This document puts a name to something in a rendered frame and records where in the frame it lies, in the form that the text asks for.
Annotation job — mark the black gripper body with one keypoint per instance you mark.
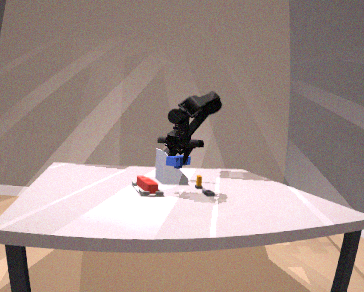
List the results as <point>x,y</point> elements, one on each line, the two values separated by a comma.
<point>191,143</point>

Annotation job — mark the orange rectangular block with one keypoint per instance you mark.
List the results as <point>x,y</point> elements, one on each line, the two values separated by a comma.
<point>199,181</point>

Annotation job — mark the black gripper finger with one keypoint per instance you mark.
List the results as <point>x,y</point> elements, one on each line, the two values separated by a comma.
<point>187,151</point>
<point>172,149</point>

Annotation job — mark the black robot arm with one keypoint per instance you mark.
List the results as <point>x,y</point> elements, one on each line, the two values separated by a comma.
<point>200,107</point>

